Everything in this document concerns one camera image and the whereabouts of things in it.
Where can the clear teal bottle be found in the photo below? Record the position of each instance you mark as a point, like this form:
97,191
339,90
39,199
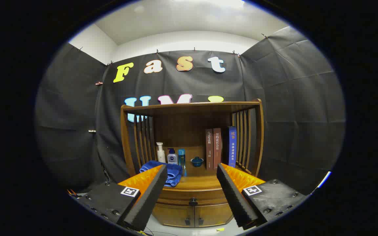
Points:
181,157

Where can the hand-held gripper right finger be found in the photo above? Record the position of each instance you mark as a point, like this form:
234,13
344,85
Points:
235,200

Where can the wooden cabinet door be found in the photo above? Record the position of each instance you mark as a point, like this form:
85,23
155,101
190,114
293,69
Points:
213,214
172,214

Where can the blue lidded teacup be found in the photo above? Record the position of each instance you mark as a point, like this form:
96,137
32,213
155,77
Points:
197,162

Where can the white bottle with blue cap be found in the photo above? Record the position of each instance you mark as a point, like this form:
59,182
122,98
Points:
172,159

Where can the dark brown book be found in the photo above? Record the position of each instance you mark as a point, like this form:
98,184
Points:
209,150

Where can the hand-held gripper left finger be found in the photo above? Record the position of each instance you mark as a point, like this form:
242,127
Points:
149,200

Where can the brown wooden countertop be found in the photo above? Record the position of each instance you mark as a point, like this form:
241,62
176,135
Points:
199,182

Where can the blue book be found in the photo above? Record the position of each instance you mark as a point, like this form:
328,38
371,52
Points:
232,147

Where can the brown wooden drawer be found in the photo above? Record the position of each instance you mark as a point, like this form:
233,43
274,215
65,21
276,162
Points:
208,195

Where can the brown wooden cabinet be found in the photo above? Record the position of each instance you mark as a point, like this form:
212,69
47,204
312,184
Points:
182,127

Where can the folded blue towel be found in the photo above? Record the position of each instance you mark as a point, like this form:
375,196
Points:
173,173

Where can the reddish brown book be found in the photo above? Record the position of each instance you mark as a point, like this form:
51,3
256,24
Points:
217,149

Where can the white pump bottle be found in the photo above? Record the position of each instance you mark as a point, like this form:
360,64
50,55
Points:
160,155

